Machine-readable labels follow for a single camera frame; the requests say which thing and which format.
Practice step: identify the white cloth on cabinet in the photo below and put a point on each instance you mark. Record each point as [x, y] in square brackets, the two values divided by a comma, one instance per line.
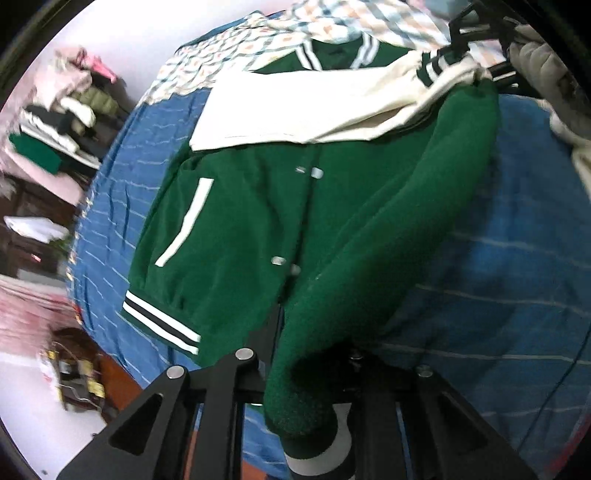
[40, 229]

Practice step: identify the cluttered items on floor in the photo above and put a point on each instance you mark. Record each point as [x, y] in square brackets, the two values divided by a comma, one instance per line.
[76, 377]

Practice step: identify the stack of folded clothes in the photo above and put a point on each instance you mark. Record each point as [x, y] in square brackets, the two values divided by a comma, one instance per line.
[72, 115]

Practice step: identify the green white varsity jacket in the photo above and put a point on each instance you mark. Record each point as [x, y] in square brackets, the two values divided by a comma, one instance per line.
[321, 183]

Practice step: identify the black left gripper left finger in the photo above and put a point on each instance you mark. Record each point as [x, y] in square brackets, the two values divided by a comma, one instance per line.
[185, 424]

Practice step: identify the pink floral curtain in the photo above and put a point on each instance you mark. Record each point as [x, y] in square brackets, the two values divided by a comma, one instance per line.
[34, 300]

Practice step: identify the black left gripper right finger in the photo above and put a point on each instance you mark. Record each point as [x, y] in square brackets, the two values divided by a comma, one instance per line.
[412, 424]

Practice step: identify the plaid checkered blanket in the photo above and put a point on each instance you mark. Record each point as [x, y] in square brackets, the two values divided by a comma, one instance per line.
[256, 40]

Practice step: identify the blue striped bed sheet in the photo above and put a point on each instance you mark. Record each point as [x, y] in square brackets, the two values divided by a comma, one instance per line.
[503, 313]

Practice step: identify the dark wooden cabinet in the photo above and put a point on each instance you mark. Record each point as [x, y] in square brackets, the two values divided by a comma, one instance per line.
[27, 259]

